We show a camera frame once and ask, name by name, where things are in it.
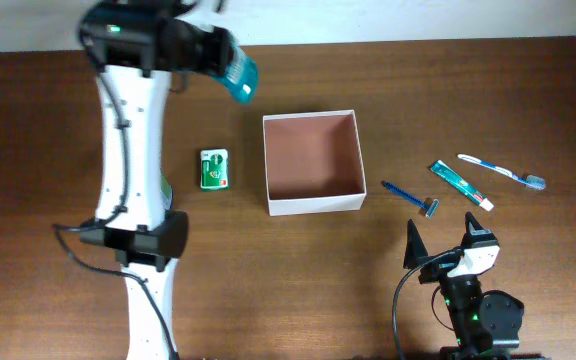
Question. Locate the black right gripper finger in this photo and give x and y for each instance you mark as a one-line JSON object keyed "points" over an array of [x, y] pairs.
{"points": [[476, 236], [415, 253]]}

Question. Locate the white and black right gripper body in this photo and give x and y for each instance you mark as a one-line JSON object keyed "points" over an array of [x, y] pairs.
{"points": [[438, 268]]}

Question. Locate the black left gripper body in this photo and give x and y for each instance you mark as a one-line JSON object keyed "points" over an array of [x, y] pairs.
{"points": [[206, 53]]}

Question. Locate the blue mouthwash bottle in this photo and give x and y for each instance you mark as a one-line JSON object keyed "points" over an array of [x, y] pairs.
{"points": [[241, 77]]}

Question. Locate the clear purple soap bottle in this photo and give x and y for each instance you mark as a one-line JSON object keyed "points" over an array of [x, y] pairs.
{"points": [[167, 193]]}

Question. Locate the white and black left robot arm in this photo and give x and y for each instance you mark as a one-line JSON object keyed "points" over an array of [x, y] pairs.
{"points": [[135, 49]]}

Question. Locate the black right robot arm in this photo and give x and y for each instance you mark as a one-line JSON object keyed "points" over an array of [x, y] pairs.
{"points": [[486, 324]]}

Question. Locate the blue disposable razor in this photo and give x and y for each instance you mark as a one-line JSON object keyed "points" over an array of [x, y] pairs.
{"points": [[427, 207]]}

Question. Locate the green toothpaste tube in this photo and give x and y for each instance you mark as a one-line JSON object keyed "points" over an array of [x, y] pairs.
{"points": [[442, 170]]}

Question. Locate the blue and white toothbrush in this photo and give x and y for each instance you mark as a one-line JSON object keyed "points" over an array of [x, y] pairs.
{"points": [[530, 181]]}

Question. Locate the green soap bar box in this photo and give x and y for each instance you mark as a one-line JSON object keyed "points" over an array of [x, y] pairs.
{"points": [[214, 170]]}

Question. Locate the white cardboard box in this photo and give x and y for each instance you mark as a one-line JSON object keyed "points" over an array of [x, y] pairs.
{"points": [[313, 163]]}

